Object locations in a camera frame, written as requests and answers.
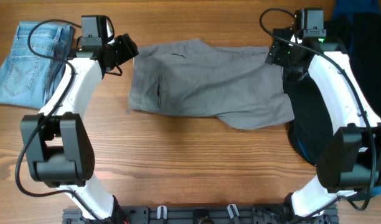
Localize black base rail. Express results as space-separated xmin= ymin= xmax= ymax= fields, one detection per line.
xmin=62 ymin=204 xmax=339 ymax=224

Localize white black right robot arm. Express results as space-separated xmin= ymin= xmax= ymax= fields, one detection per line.
xmin=266 ymin=8 xmax=381 ymax=223

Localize folded blue denim jeans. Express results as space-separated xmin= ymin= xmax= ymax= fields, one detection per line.
xmin=0 ymin=22 xmax=74 ymax=109

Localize blue garment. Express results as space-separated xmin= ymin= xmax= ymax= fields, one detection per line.
xmin=331 ymin=0 xmax=381 ymax=22

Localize black shirt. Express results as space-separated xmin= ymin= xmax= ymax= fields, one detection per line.
xmin=284 ymin=12 xmax=381 ymax=165

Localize grey shorts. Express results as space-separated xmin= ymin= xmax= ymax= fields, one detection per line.
xmin=129 ymin=39 xmax=294 ymax=129

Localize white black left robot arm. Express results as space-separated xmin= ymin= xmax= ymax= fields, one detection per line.
xmin=14 ymin=15 xmax=138 ymax=223

